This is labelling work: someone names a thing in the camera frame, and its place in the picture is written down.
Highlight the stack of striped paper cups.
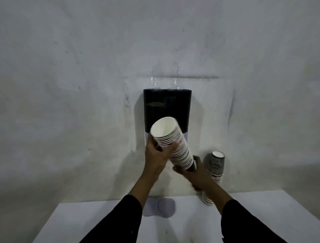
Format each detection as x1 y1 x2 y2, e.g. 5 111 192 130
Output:
150 117 197 171

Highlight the person's right forearm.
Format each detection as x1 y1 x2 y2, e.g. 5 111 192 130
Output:
203 179 288 243

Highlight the black wall cup dispenser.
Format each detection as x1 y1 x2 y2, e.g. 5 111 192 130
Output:
143 89 192 146

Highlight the person's left hand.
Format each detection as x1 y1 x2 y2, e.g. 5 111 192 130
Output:
145 135 181 181

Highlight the person's left forearm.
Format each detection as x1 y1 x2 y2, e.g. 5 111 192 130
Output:
79 173 161 243

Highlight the person's right hand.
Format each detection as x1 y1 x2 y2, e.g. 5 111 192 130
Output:
172 155 213 192

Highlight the clear plastic dispenser tube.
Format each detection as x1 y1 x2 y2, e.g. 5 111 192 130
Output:
149 63 181 90

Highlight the stack of grey printed paper cups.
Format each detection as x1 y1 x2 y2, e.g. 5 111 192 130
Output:
201 151 226 206

